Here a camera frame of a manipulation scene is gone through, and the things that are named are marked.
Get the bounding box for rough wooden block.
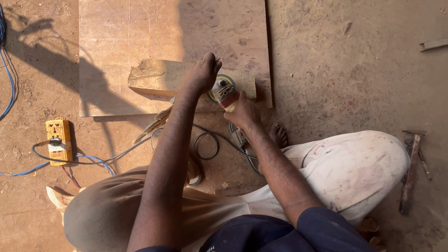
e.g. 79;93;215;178
127;58;257;100

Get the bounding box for black power cable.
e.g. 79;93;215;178
31;123;259;174

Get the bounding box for person's dark blue shirt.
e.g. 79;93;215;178
135;206;377;252

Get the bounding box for carved wooden piece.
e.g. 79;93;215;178
132;96;176;145

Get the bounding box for person's bare foot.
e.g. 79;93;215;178
268;123;290;149

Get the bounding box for tan sandal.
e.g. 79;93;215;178
46;186;87;226

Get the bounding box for red wire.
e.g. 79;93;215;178
61;166;82;189

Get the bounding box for person's left hand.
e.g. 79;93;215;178
184;52;223;95

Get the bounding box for angle grinder with sanding disc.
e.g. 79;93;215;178
207;74;259;168

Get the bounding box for person's right hand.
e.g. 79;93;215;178
224;91;261;131

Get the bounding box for grey metal bar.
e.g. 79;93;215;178
419;37;448;52

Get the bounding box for large plywood board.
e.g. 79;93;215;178
78;0;273;117

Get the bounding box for yellow power strip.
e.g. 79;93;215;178
45;118;73;166

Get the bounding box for rusty metal hammer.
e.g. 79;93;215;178
399;130;433;215

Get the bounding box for person's trousers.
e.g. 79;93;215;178
63;130;411;252

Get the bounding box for blue electrical wire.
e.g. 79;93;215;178
0;3;116;177

